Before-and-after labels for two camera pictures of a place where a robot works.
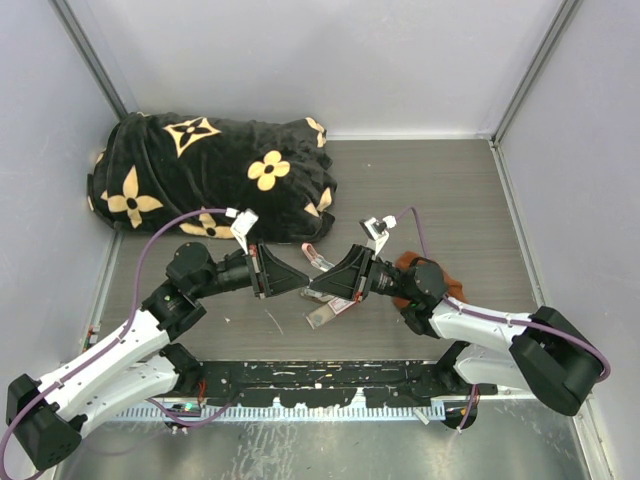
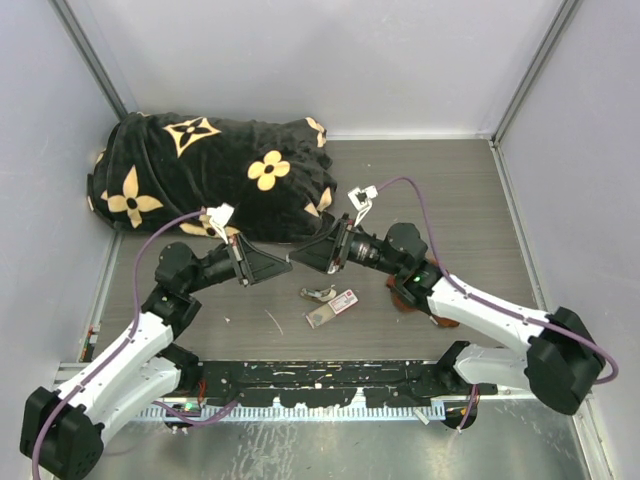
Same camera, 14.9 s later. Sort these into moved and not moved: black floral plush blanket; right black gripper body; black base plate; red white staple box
Moved: right black gripper body
Not moved: red white staple box; black floral plush blanket; black base plate
